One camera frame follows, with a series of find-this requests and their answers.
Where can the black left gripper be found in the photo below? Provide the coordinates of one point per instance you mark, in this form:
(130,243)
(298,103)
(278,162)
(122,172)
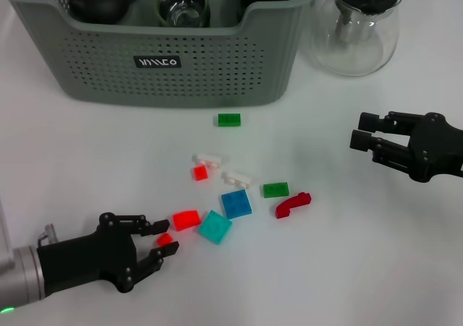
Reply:
(90,257)

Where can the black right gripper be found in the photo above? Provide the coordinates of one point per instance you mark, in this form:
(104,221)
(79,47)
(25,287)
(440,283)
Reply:
(437,150)

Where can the tiny red slope brick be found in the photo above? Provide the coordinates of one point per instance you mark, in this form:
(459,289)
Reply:
(165,240)

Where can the grey perforated storage bin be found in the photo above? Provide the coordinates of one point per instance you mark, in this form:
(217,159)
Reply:
(108,80)

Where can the teal square toy brick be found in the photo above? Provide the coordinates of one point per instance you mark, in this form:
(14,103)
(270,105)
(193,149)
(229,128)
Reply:
(215,227)

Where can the small red square brick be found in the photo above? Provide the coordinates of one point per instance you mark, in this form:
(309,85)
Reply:
(200,173)

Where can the blue square toy brick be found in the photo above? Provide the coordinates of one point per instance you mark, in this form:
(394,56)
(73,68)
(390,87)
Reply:
(236,204)

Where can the glass carafe black lid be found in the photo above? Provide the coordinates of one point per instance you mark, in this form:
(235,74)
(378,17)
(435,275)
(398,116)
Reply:
(354,51)

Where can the white toy brick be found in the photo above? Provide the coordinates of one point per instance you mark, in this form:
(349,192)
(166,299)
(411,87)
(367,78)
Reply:
(237,179)
(206,158)

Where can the dark red arched brick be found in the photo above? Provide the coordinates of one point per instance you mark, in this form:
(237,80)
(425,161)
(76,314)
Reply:
(289,206)

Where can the green rectangular toy brick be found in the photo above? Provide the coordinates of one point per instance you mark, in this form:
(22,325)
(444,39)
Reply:
(229,120)
(276,190)

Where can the black clay teapot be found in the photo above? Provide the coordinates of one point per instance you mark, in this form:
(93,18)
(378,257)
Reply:
(101,0)

